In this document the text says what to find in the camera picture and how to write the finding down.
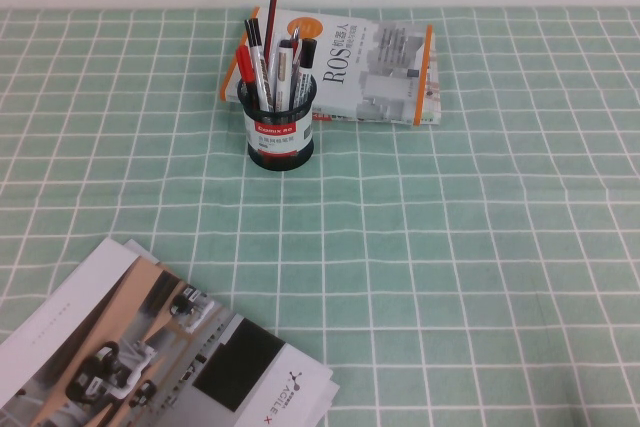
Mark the white whiteboard marker black cap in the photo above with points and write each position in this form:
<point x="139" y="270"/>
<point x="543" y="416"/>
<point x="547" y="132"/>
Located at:
<point x="262" y="77"/>

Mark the black mesh pen holder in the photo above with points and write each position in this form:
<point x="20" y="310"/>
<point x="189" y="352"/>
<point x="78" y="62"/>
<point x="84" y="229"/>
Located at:
<point x="280" y="157"/>

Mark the red capped pen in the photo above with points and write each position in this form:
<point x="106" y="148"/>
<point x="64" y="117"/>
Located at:
<point x="244" y="61"/>

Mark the silver ballpoint pen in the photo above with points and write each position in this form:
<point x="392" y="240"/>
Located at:
<point x="294" y="37"/>

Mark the white orange ROS book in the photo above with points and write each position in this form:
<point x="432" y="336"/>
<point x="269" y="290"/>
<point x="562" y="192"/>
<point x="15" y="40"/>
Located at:
<point x="350" y="72"/>

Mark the white marker with dark cap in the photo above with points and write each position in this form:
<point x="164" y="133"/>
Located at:
<point x="283" y="67"/>

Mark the white marker with black cap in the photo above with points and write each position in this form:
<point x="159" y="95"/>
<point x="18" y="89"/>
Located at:
<point x="308" y="52"/>

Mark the AgileX photo brochure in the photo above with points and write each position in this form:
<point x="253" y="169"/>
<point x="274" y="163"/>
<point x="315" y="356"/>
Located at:
<point x="150" y="347"/>

